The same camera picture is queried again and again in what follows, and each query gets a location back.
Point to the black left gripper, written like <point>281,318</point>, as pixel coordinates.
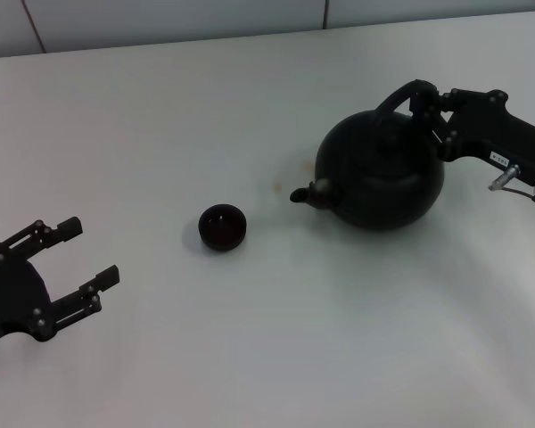
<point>9,298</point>

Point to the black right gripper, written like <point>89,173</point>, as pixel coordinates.
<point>486,129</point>

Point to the dark brown teacup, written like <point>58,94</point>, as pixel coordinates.
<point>223,236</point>

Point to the black round teapot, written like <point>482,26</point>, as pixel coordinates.
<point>374,187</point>

